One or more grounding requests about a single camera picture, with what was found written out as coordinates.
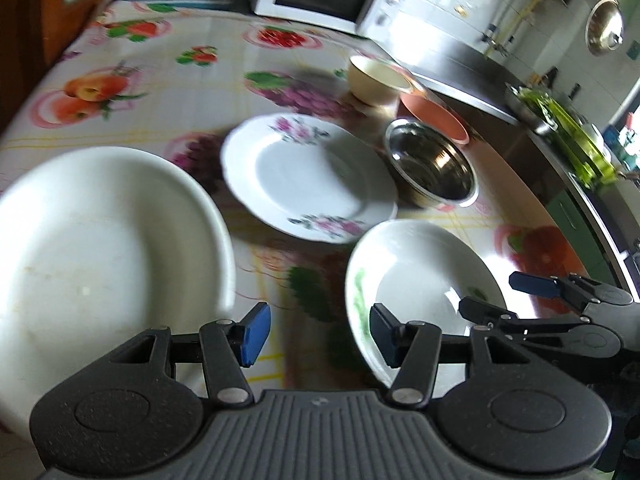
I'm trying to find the cream and orange bowl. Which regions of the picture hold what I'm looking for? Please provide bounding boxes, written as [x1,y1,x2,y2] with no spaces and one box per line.
[347,54,426,107]

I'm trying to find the pink plastic bowl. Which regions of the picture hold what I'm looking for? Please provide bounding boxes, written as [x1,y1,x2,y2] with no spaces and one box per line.
[398,93,470,146]

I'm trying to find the stainless steel countertop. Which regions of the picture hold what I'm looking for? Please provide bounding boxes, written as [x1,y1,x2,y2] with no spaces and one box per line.
[393,35,639,295]

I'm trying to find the wooden display cabinet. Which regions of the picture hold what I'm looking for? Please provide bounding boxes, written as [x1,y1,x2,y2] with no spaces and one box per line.
[1,0,105,127]

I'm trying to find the green pattern white plate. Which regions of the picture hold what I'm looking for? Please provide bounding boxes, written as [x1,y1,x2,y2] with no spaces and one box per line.
[345,219,506,387]

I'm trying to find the steel basin with vegetables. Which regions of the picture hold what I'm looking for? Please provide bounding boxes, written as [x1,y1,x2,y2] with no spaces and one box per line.
[504,84,558,136]

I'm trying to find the large plain white plate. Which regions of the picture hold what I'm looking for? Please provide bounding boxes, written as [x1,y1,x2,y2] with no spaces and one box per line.
[1,146,235,438]

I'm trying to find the green kitchen cupboard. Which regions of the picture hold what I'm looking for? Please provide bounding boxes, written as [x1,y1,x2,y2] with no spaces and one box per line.
[547,191,617,285]

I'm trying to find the hanging steel pot lid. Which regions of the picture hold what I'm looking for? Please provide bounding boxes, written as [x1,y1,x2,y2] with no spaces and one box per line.
[585,0,625,56]

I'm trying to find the green dish rack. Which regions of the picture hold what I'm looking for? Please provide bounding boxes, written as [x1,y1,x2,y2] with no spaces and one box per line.
[544,98,617,188]

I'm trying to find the pink floral white plate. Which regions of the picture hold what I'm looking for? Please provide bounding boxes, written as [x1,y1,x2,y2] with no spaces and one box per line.
[220,113,398,244]

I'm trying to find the stainless steel bowl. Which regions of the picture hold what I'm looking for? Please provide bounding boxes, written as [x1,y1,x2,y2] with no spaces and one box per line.
[383,118,480,209]

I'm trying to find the fruit pattern tablecloth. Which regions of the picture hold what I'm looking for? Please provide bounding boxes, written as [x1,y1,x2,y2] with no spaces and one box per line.
[1,3,582,390]

